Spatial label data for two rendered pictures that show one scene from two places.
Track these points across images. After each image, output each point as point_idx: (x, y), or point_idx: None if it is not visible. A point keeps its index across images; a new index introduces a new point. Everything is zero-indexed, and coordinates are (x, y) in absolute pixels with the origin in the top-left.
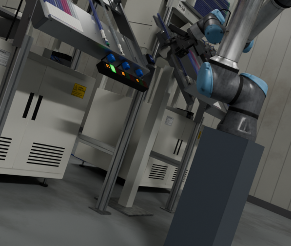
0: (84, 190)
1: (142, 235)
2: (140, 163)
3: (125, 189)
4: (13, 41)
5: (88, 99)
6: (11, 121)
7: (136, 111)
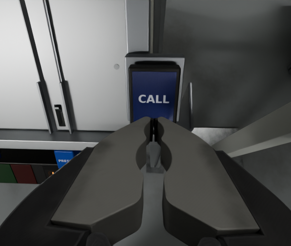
0: (195, 104)
1: (149, 229)
2: (229, 152)
3: (214, 147)
4: None
5: (150, 38)
6: None
7: (156, 153)
